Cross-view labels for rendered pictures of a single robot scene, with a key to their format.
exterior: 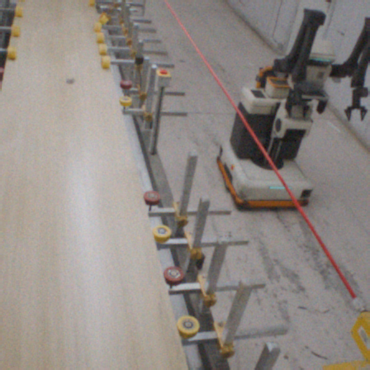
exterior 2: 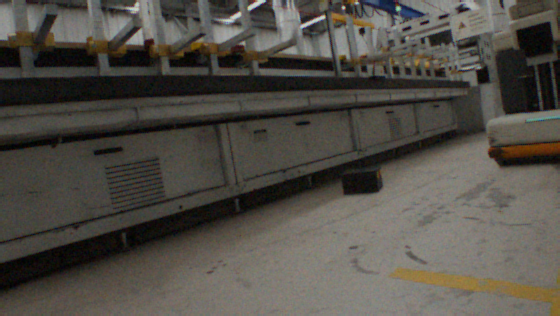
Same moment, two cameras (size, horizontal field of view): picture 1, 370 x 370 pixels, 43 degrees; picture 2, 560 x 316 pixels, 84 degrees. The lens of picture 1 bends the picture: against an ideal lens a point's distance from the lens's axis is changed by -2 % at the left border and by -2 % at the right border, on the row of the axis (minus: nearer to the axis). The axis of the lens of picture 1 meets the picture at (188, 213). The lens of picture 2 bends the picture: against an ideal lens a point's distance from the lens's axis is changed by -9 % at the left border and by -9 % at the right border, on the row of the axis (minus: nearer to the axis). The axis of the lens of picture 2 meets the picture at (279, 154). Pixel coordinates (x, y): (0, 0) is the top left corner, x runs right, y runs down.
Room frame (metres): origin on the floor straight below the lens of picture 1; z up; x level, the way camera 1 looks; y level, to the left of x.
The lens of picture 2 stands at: (1.15, -1.60, 0.38)
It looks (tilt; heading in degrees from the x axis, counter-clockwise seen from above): 3 degrees down; 66
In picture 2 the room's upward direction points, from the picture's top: 9 degrees counter-clockwise
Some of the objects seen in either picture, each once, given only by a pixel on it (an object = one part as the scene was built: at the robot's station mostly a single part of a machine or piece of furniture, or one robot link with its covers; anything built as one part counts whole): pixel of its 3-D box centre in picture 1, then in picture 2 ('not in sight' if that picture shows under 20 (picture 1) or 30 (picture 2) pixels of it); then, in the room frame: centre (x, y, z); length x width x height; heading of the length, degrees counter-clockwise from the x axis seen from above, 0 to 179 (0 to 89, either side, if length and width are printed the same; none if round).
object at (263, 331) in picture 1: (234, 334); (115, 44); (1.17, -0.26, 0.81); 0.43 x 0.03 x 0.04; 111
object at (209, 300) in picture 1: (206, 291); (166, 51); (1.37, -0.13, 0.81); 0.14 x 0.06 x 0.05; 21
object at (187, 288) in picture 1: (216, 286); (175, 48); (1.40, -0.17, 0.81); 0.43 x 0.03 x 0.04; 111
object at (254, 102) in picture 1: (272, 122); (545, 59); (3.51, -0.51, 0.59); 0.55 x 0.34 x 0.83; 110
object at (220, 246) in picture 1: (211, 283); (159, 35); (1.34, -0.14, 0.88); 0.04 x 0.04 x 0.48; 21
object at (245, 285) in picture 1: (231, 325); (96, 19); (1.11, -0.23, 0.93); 0.04 x 0.04 x 0.48; 21
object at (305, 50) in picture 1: (306, 48); not in sight; (2.91, -0.49, 1.40); 0.11 x 0.06 x 0.43; 110
